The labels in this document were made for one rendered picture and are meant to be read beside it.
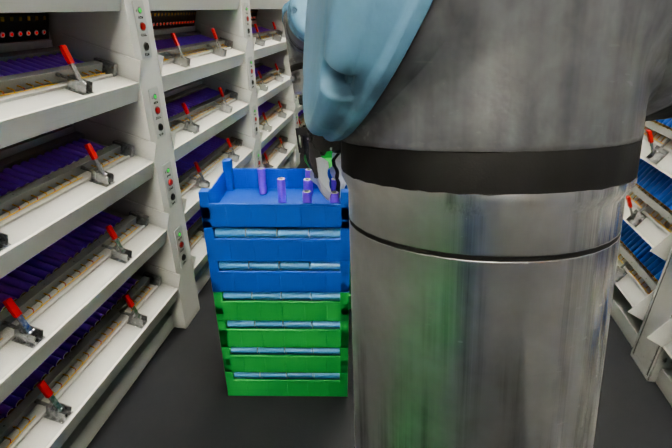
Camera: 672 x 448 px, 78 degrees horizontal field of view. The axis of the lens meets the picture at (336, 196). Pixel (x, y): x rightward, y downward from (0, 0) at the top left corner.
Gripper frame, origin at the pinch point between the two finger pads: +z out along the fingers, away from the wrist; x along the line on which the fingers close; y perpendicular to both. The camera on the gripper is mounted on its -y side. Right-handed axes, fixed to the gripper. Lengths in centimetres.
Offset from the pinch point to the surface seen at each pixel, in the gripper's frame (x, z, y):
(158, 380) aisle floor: 39, 46, 38
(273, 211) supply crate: 12.0, 1.8, 4.3
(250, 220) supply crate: 16.1, 3.1, 7.2
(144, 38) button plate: 26, -38, 36
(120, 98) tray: 34, -25, 30
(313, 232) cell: 4.8, 7.6, 2.6
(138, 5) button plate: 26, -45, 34
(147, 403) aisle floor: 43, 48, 32
